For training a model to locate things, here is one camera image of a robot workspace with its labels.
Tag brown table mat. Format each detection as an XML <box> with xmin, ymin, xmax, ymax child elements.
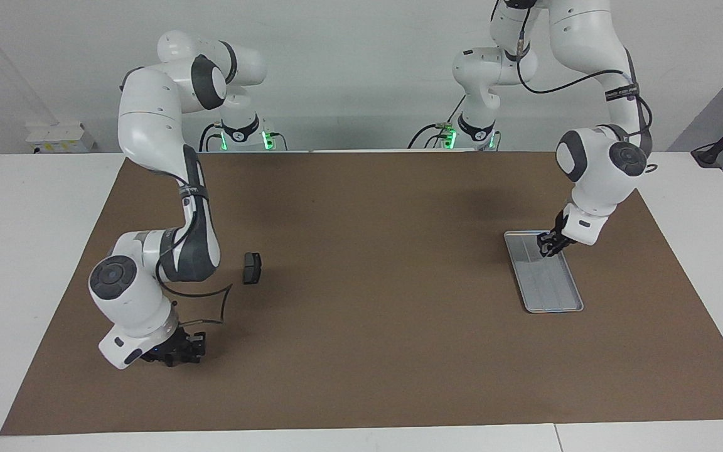
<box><xmin>0</xmin><ymin>151</ymin><xmax>723</xmax><ymax>437</ymax></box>

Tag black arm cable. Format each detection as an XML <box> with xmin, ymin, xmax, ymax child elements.
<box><xmin>515</xmin><ymin>25</ymin><xmax>655</xmax><ymax>171</ymax></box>
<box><xmin>156</xmin><ymin>276</ymin><xmax>234</xmax><ymax>325</ymax></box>

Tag silver metal tray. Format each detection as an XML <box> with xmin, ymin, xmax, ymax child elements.
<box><xmin>503</xmin><ymin>230</ymin><xmax>584</xmax><ymax>314</ymax></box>

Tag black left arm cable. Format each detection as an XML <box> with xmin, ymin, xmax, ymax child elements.
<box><xmin>515</xmin><ymin>25</ymin><xmax>655</xmax><ymax>171</ymax></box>

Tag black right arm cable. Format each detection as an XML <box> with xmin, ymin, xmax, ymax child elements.
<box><xmin>156</xmin><ymin>276</ymin><xmax>234</xmax><ymax>325</ymax></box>

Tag black base cable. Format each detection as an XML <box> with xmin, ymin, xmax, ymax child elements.
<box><xmin>407</xmin><ymin>94</ymin><xmax>468</xmax><ymax>150</ymax></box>
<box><xmin>198</xmin><ymin>122</ymin><xmax>227</xmax><ymax>153</ymax></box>

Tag white wall box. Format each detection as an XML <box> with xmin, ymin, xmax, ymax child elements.
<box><xmin>26</xmin><ymin>122</ymin><xmax>95</xmax><ymax>155</ymax></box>

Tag dark rectangular brake pad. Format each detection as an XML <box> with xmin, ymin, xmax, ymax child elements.
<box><xmin>243</xmin><ymin>252</ymin><xmax>263</xmax><ymax>286</ymax></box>

